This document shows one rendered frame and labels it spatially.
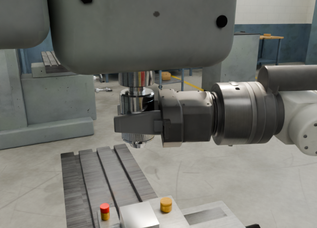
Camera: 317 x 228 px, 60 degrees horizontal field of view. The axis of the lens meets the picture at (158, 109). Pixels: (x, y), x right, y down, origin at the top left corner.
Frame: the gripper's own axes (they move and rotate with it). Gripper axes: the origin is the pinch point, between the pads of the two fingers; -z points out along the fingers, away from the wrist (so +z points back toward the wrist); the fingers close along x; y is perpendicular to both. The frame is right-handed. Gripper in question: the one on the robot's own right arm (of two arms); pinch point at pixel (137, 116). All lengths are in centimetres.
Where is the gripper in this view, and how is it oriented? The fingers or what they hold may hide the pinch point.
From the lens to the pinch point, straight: 38.4
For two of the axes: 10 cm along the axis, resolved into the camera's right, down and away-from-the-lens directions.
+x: 0.6, 3.1, -9.5
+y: 0.1, 9.5, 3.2
